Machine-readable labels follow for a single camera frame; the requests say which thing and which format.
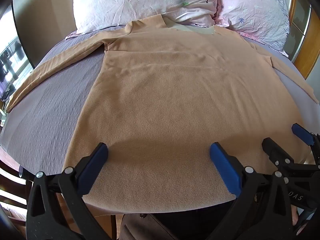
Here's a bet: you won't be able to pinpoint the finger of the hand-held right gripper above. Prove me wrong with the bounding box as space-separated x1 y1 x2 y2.
262 137 301 173
291 123 320 164

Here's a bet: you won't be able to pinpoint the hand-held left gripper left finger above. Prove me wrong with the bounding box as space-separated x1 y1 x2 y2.
26 142 111 240

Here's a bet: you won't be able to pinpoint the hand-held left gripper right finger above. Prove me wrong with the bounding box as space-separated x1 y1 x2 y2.
207 142 293 240

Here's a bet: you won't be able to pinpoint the tan long-sleeved shirt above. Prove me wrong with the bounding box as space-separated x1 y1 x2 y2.
5 13 320 215

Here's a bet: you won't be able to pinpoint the hanging dark clothes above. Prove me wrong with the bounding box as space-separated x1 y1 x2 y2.
0 41 23 83

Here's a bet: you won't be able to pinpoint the person's right hand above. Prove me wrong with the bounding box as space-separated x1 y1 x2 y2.
291 203 300 227

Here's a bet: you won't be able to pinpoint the grey-purple bed sheet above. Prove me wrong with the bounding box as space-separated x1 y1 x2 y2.
0 29 314 178

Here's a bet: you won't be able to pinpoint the wooden headboard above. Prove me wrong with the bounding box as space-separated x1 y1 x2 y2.
287 0 320 81

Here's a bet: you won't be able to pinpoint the pink floral pillow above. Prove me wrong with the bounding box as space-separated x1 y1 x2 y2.
214 0 291 57

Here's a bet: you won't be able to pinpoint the white floral pillow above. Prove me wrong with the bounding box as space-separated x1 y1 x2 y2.
72 0 220 34

